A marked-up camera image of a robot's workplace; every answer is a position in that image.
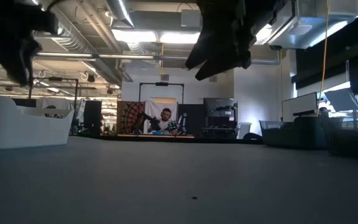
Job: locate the person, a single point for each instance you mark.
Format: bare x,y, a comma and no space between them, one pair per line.
166,121

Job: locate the wooden table top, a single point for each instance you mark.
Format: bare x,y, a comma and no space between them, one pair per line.
172,136

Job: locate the white bin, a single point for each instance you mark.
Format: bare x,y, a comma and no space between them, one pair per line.
244,129

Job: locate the silver spiral duct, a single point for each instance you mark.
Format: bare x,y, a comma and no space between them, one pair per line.
82,46

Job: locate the black rounded chair back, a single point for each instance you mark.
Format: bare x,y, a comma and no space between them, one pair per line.
253,136

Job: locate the patterned red tapestry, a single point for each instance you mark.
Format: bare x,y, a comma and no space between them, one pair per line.
126,109

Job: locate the black gantry frame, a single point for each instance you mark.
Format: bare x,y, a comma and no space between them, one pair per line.
162,84
54,79

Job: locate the white monitor screen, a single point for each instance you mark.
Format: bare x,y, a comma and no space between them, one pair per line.
300,105

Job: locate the long tube light bar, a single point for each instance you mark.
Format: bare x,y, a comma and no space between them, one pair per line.
120,56

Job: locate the black equipment rack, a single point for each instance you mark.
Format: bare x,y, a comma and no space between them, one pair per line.
219,109

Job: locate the white hanging sheet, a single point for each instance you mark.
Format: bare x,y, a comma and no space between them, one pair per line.
152,107

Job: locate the bright ceiling light panel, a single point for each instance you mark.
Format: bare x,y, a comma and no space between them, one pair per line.
157,36

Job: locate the black background robot arm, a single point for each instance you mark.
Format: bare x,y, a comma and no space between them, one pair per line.
149,121

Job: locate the silver rectangular duct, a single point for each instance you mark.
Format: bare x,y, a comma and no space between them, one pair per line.
306,28

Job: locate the dark grey plastic basket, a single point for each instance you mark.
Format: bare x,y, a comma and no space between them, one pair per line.
294,133

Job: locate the grey tilted monitor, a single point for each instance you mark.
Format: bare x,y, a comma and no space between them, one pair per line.
342,99

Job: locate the black partition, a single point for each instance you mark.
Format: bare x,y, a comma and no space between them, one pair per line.
196,113

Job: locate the grey background robot arm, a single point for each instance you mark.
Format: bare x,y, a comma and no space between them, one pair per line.
182,123

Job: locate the white plastic basket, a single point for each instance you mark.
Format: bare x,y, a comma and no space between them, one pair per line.
17,127

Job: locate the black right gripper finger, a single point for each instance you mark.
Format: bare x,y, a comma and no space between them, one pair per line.
208,48
228,60

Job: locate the grey wall vent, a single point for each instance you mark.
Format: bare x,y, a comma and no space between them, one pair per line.
164,77

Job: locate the grey ceiling box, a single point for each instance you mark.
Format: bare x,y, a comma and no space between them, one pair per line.
190,18

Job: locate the black upright panel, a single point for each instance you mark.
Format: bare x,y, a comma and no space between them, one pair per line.
92,113

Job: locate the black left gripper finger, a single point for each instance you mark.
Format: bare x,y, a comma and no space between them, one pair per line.
15,73
27,73

